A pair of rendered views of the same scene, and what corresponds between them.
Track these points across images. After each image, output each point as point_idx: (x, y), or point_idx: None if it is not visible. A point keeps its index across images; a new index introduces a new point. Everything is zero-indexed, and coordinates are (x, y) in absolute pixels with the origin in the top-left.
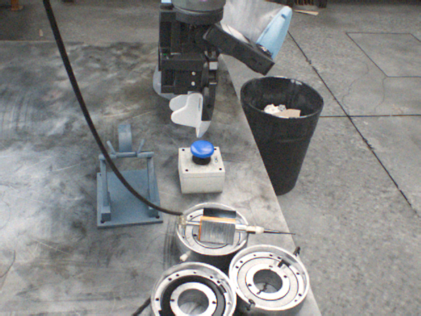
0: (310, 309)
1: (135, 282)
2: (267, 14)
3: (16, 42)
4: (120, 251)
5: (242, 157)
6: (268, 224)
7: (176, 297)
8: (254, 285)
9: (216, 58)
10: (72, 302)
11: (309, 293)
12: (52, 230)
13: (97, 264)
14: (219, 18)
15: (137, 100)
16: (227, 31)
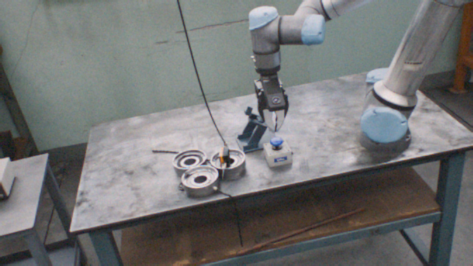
0: (194, 201)
1: (207, 153)
2: (371, 105)
3: None
4: (223, 146)
5: (305, 172)
6: (248, 186)
7: (191, 157)
8: None
9: (261, 91)
10: (197, 142)
11: (203, 200)
12: (232, 129)
13: (215, 143)
14: (261, 72)
15: (350, 126)
16: (264, 80)
